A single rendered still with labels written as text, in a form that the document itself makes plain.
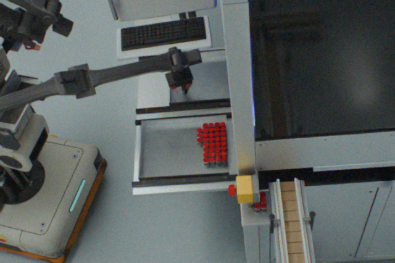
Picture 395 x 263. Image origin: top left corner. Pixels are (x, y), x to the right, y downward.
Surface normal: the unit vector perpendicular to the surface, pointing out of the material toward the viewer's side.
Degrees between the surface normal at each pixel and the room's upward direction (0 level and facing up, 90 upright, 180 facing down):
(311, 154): 90
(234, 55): 90
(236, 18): 90
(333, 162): 90
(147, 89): 0
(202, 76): 0
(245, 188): 0
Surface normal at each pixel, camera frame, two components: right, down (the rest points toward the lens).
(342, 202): 0.02, 0.83
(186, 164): -0.11, -0.55
